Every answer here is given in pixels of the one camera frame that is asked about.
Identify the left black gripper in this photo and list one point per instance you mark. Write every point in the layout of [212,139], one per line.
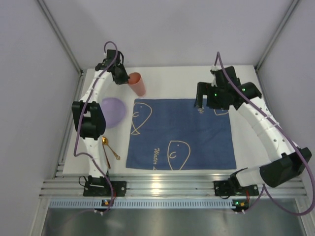
[120,76]

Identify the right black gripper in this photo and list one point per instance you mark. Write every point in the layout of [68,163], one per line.
[202,92]

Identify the orange plastic cup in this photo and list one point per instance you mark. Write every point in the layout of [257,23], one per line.
[136,83]

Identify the purple plastic plate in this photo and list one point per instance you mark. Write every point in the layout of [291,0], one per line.
[114,111]

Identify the blue embroidered cloth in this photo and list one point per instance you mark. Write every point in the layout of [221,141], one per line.
[173,135]

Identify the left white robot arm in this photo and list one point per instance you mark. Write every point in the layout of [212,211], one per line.
[89,120]

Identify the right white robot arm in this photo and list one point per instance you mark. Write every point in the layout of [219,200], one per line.
[284,163]

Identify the gold spoon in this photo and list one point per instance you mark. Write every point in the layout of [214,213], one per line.
[105,142]

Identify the left aluminium corner post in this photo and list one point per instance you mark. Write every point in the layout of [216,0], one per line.
[59,35]

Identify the aluminium corner post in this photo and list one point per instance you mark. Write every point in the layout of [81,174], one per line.
[277,33]
[59,35]

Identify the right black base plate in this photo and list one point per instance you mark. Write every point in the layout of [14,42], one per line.
[224,188]

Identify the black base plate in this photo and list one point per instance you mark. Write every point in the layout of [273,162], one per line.
[224,188]
[102,189]

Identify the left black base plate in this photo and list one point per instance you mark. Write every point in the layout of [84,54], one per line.
[102,189]

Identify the right aluminium corner post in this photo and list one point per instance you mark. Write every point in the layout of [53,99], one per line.
[277,33]

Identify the aluminium mounting rail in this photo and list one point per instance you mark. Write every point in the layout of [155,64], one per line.
[155,185]

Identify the slotted cable duct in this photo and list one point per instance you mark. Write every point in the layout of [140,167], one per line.
[148,203]

